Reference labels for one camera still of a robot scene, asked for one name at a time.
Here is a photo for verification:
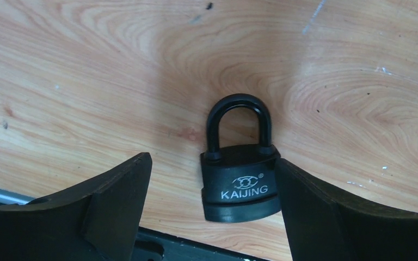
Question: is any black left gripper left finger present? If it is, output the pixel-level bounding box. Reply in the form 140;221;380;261
0;152;152;260

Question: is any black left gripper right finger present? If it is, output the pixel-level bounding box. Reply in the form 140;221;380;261
275;159;418;260

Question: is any black padlock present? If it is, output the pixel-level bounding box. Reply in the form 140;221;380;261
200;94;281;223

